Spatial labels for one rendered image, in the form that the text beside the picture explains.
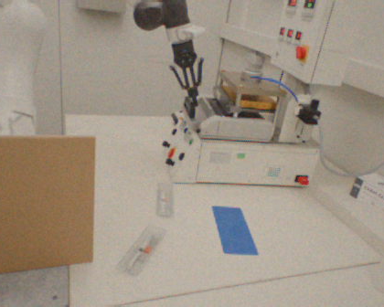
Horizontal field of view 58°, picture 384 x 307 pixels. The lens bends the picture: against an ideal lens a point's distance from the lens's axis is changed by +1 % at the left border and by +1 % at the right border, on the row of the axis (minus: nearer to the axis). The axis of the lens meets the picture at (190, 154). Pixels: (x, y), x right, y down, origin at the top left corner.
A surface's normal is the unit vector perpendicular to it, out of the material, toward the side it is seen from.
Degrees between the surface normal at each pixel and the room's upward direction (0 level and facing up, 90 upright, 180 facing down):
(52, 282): 0
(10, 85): 53
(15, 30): 94
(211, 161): 90
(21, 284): 0
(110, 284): 0
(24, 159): 90
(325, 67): 90
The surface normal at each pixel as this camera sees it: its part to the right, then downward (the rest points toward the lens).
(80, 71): 0.32, 0.44
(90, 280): 0.13, -0.90
